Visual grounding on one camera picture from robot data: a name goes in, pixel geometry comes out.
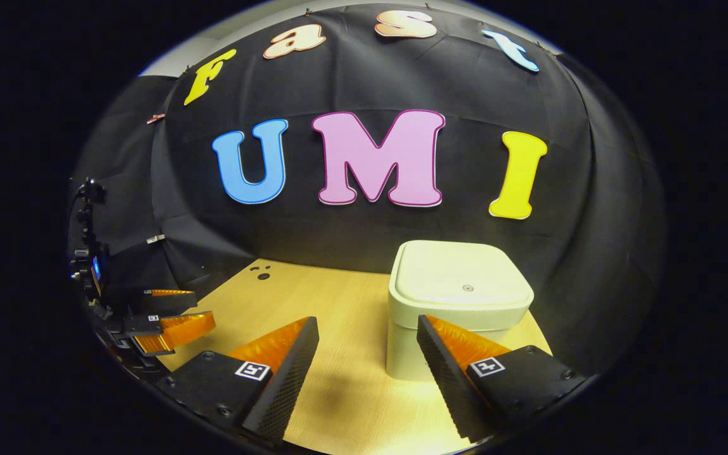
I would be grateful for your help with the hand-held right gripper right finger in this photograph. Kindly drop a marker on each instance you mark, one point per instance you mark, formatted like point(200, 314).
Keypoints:
point(449, 385)

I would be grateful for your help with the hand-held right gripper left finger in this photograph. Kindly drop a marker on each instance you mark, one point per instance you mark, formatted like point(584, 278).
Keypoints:
point(282, 385)

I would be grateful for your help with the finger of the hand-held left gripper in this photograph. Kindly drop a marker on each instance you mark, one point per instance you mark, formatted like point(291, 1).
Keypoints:
point(162, 302)
point(174, 332)

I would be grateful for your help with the pale green desktop garbage bin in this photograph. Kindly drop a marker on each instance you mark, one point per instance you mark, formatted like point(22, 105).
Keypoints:
point(459, 284)

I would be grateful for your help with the wooden desktop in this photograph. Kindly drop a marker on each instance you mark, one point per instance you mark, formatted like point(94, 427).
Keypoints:
point(339, 303)

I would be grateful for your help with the silver cloth clip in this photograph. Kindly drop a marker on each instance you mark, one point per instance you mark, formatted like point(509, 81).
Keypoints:
point(155, 239)

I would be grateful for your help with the copper cloth clip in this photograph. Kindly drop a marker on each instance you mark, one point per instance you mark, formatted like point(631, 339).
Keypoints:
point(155, 118)

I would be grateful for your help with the black backdrop cloth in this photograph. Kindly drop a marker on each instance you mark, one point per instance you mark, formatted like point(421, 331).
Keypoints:
point(351, 234)

